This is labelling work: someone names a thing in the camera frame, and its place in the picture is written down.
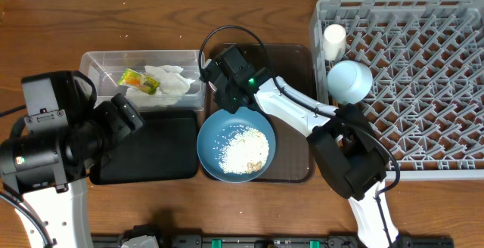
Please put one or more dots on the black rectangular tray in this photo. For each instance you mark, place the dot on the black rectangular tray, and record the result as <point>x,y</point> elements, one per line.
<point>164,148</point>

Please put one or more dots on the grey dishwasher rack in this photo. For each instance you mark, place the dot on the grey dishwasher rack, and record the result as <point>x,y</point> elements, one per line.
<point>426,100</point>

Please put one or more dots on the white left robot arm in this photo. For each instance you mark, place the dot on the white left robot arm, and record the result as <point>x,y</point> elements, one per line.
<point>43,163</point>

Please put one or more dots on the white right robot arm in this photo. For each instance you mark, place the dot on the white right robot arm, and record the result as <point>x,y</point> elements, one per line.
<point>348,154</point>

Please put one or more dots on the dark blue plate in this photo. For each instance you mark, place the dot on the dark blue plate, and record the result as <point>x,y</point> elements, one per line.
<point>216,125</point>

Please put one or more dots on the cream white cup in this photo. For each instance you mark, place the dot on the cream white cup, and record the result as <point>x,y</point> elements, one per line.
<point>334,41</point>

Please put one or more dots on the yellow green snack wrapper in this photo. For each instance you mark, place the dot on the yellow green snack wrapper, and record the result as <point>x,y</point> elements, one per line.
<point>139,81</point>

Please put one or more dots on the brown serving tray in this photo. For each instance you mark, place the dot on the brown serving tray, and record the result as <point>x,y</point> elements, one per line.
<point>292,162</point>

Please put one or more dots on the light blue saucer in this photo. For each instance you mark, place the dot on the light blue saucer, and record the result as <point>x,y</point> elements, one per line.
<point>348,82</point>

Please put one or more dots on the white napkin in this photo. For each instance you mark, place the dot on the white napkin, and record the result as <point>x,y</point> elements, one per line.
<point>172,87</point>

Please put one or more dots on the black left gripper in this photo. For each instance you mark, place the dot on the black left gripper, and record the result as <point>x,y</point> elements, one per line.
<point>120,128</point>

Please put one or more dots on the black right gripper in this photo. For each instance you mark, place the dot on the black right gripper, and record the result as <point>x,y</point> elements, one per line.
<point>228,105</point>

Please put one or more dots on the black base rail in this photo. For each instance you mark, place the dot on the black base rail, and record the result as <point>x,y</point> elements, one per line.
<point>152,236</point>

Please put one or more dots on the clear plastic waste bin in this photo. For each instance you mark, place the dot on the clear plastic waste bin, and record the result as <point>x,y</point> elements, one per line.
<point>105,68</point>

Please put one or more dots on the leftover rice pile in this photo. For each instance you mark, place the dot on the leftover rice pile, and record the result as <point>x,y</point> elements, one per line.
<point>243,150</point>

